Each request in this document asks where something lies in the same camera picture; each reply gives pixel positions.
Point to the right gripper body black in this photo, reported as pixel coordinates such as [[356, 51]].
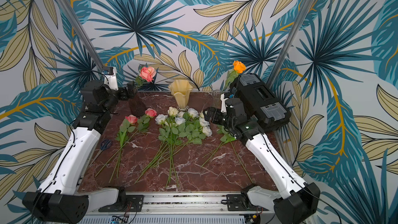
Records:
[[212, 115]]

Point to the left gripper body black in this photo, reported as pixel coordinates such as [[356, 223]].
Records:
[[123, 95]]

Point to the orange rose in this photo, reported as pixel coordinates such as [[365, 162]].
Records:
[[240, 162], [238, 68], [226, 138]]

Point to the pink rose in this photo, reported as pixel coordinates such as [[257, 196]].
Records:
[[143, 122], [146, 74], [123, 137]]

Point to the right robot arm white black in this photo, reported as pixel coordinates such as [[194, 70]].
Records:
[[296, 201]]

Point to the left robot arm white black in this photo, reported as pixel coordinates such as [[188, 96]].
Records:
[[56, 200]]

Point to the clear glass vase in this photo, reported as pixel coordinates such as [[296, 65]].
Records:
[[216, 98]]

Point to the dark purple glass vase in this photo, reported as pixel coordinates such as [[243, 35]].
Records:
[[137, 106]]

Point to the white rose bunch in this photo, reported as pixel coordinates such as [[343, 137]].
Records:
[[186, 128]]

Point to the cream yellow fluted vase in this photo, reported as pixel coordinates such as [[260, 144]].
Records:
[[181, 89]]

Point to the black plastic toolbox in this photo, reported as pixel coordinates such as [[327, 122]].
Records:
[[259, 102]]

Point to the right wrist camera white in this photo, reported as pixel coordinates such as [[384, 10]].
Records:
[[223, 99]]

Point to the blue handled scissors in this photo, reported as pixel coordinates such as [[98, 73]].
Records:
[[105, 144]]

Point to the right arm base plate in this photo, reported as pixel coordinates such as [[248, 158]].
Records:
[[239, 203]]

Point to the aluminium front rail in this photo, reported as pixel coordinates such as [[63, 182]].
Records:
[[187, 208]]

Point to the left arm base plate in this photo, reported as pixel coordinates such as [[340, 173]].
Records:
[[132, 203]]

